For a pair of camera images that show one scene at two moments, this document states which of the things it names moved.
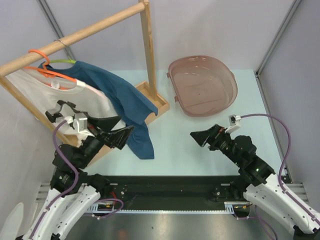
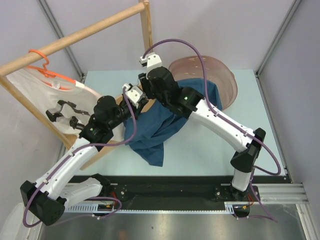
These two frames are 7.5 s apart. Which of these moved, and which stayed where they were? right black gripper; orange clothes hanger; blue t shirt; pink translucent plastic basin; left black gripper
Moved: blue t shirt; left black gripper; right black gripper
Stayed: orange clothes hanger; pink translucent plastic basin
